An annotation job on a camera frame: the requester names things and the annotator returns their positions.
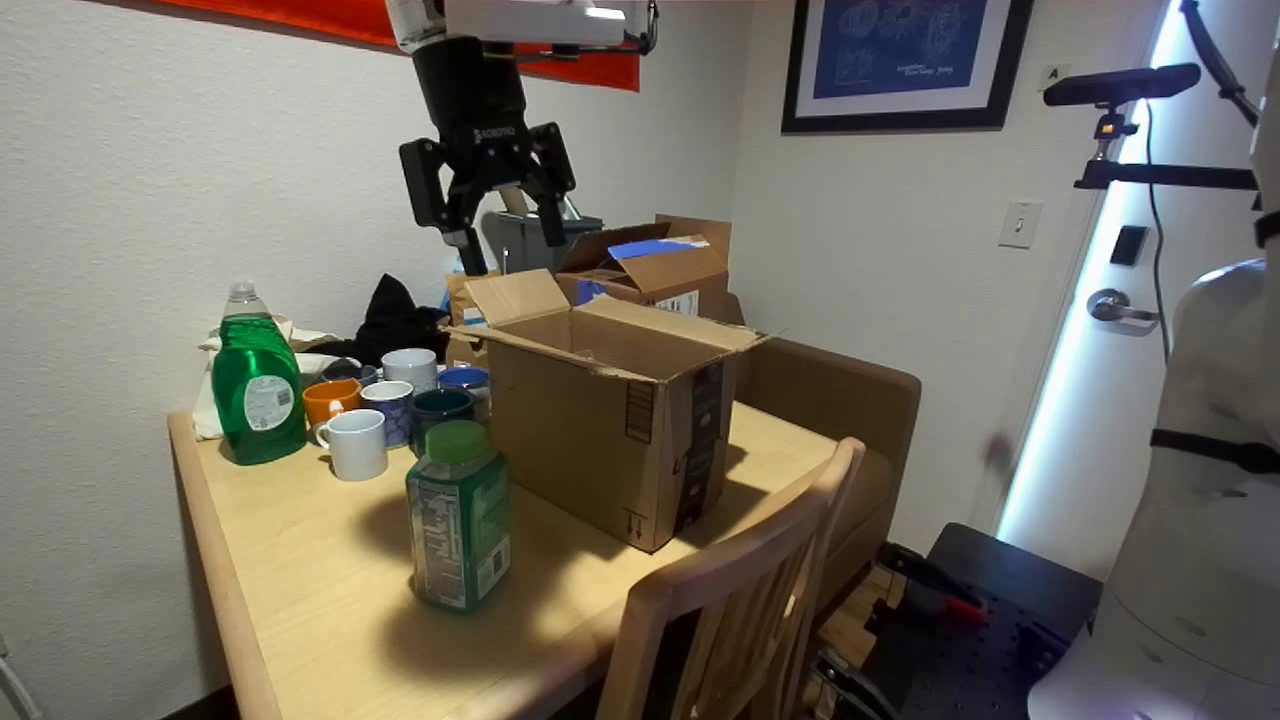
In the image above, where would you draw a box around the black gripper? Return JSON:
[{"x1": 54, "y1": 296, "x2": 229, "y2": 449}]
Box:
[{"x1": 398, "y1": 36, "x2": 581, "y2": 279}]

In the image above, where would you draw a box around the small cardboard box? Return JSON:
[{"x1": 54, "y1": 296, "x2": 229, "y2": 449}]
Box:
[{"x1": 439, "y1": 263, "x2": 777, "y2": 561}]

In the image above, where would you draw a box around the green dish soap bottle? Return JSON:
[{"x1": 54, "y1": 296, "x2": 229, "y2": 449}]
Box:
[{"x1": 208, "y1": 279, "x2": 314, "y2": 468}]

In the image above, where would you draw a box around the large cardboard box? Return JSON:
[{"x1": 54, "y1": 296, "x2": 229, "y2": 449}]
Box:
[{"x1": 556, "y1": 210, "x2": 927, "y2": 623}]

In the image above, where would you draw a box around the gray plastic bin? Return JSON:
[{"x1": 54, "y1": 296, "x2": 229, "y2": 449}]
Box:
[{"x1": 478, "y1": 203, "x2": 610, "y2": 279}]

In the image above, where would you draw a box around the black cloth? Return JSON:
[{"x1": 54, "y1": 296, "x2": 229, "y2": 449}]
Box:
[{"x1": 315, "y1": 272, "x2": 455, "y2": 372}]

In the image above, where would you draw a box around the blue packaging sheet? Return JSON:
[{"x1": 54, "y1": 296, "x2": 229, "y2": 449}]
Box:
[{"x1": 599, "y1": 231, "x2": 717, "y2": 267}]

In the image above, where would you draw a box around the blue ceramic mug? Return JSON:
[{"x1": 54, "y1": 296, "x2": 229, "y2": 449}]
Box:
[{"x1": 436, "y1": 362, "x2": 497, "y2": 418}]

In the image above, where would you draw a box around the white ceramic mug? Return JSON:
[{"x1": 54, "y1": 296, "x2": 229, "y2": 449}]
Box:
[
  {"x1": 314, "y1": 404, "x2": 393, "y2": 484},
  {"x1": 377, "y1": 344, "x2": 446, "y2": 400}
]

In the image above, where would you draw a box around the dark teal mug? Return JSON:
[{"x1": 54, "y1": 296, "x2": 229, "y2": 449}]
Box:
[{"x1": 405, "y1": 382, "x2": 480, "y2": 438}]

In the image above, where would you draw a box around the orange ceramic mug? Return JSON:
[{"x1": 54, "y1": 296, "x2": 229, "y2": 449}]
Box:
[{"x1": 302, "y1": 376, "x2": 369, "y2": 431}]

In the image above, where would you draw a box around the black framed blue picture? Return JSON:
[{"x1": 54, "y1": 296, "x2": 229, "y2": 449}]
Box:
[{"x1": 782, "y1": 0, "x2": 1039, "y2": 136}]

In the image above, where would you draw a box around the light wooden chair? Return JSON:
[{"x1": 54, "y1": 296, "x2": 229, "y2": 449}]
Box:
[{"x1": 592, "y1": 431, "x2": 874, "y2": 720}]

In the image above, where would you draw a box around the black orange clamp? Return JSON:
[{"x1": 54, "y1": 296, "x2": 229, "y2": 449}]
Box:
[{"x1": 870, "y1": 534, "x2": 1002, "y2": 632}]

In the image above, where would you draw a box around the white door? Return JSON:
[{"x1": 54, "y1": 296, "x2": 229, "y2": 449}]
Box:
[{"x1": 998, "y1": 0, "x2": 1214, "y2": 585}]

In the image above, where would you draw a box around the black door lock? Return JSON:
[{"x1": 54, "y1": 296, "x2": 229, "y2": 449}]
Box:
[{"x1": 1110, "y1": 219, "x2": 1154, "y2": 267}]

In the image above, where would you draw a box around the red wall banner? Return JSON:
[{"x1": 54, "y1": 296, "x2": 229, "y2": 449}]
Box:
[{"x1": 92, "y1": 0, "x2": 648, "y2": 94}]

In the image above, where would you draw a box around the white light switch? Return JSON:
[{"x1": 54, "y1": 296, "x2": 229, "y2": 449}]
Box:
[{"x1": 998, "y1": 194, "x2": 1043, "y2": 254}]

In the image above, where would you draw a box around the black bar camera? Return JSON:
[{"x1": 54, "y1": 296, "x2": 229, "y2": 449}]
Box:
[{"x1": 1039, "y1": 58, "x2": 1204, "y2": 110}]

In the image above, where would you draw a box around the silver door handle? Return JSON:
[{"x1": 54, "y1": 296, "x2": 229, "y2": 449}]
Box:
[{"x1": 1084, "y1": 284, "x2": 1165, "y2": 331}]

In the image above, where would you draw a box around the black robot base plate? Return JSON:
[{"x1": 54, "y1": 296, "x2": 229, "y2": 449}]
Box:
[{"x1": 813, "y1": 520, "x2": 1114, "y2": 720}]

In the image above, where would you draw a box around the black camera stand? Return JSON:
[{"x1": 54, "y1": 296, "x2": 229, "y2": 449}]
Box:
[{"x1": 1074, "y1": 105, "x2": 1265, "y2": 194}]

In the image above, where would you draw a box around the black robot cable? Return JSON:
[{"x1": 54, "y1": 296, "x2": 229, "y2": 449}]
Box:
[{"x1": 1175, "y1": 0, "x2": 1269, "y2": 131}]

